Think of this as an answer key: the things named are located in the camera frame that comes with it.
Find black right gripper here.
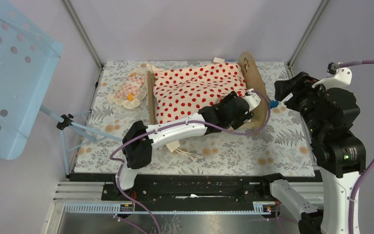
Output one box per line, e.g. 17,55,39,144
273,70,331,136

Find wooden pet bed frame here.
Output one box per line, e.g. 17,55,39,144
147,52,267,124

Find red strawberry print duvet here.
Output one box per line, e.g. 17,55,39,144
149,63,247,124

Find checkered ruffled pillow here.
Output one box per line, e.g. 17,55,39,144
107,68,148,109

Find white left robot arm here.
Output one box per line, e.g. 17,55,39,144
110,89,269,200

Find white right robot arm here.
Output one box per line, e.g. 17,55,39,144
260,63,366,234

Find blue dumbbell toy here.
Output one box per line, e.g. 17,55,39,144
269,100,279,109

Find floral table mat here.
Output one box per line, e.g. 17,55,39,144
89,61,314,176

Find blue perforated music stand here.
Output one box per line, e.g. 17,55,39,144
0,0,111,160

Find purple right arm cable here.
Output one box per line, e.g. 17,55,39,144
275,59,374,234

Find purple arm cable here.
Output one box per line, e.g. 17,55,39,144
275,59,374,234
109,90,272,234

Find grey cable duct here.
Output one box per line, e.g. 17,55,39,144
64,202,272,215

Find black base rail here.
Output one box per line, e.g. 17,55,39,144
69,173,278,212

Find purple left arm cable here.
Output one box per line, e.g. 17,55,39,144
109,90,272,234

